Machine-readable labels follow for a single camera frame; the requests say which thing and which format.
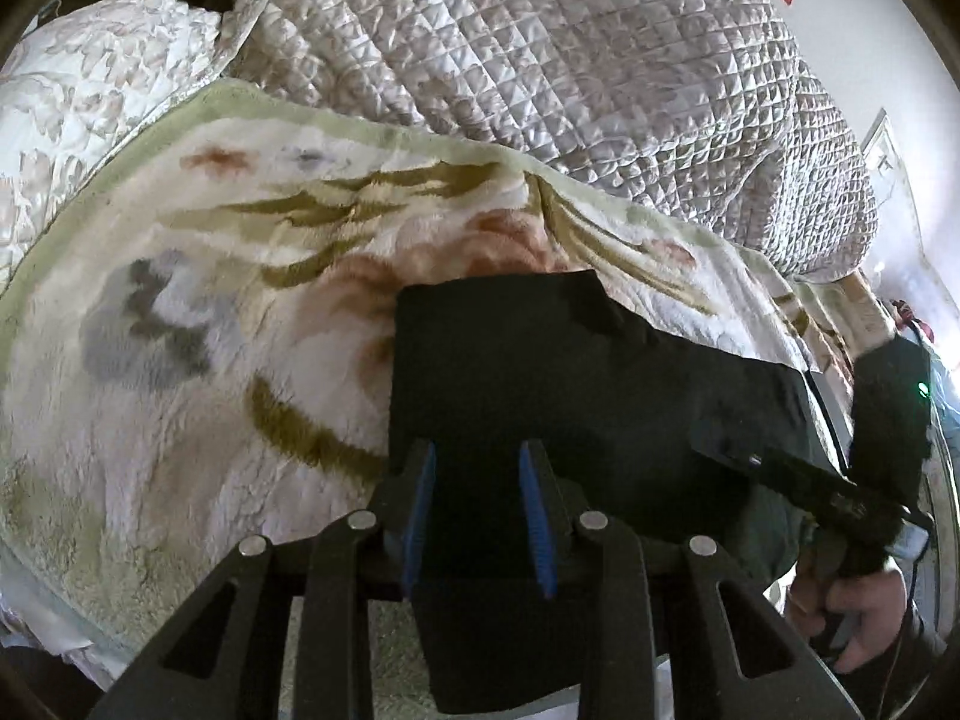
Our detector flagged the black pants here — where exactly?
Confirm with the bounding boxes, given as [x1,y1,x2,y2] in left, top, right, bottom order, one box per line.
[388,268,857,715]

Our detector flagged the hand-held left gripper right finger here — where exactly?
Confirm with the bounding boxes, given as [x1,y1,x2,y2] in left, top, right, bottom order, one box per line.
[517,439,865,720]

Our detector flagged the silver quilted bedspread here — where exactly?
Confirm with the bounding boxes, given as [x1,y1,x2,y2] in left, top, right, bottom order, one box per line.
[221,0,880,286]

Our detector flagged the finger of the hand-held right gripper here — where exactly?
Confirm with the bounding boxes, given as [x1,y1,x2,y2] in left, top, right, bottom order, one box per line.
[690,436,852,502]

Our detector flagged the thin black cable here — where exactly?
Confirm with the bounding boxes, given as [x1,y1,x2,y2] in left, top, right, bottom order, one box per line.
[877,562,922,702]

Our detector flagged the white floral quilted cover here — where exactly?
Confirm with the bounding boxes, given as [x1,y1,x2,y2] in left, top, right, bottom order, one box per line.
[0,0,235,275]

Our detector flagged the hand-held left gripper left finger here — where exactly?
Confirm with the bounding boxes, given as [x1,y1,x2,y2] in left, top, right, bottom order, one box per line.
[88,439,438,720]

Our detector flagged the person's right hand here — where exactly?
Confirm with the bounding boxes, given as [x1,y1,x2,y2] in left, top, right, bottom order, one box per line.
[786,559,910,674]

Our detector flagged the printed fleece blanket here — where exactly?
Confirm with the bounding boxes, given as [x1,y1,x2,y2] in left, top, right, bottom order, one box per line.
[0,81,901,691]

